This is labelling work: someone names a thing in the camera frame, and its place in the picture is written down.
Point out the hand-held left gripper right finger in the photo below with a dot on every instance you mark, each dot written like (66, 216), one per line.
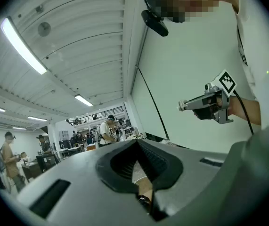
(195, 173)

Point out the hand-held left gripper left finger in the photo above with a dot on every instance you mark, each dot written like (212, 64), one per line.
(77, 173)

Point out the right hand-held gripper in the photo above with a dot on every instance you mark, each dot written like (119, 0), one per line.
(227, 82)

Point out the person's right forearm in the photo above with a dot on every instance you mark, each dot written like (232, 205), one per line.
(245, 112)

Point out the person's right hand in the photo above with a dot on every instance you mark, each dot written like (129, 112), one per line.
(214, 100)

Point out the black cabinet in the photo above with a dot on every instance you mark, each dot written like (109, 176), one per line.
(46, 161)

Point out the dark desk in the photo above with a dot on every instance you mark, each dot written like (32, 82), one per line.
(30, 169)

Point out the gray trousers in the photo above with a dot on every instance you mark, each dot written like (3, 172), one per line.
(254, 173)

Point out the black mezzanine railing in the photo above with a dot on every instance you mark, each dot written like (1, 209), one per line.
(106, 113)

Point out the white printed t-shirt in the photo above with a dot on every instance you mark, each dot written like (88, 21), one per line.
(261, 43)

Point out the round ceiling fixture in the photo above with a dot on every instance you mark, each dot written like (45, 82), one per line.
(44, 29)

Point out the small ceiling box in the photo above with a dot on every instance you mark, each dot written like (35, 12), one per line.
(39, 8)

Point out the black wall strip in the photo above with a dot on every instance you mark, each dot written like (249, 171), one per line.
(153, 100)

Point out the black head camera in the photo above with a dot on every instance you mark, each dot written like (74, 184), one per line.
(153, 15)

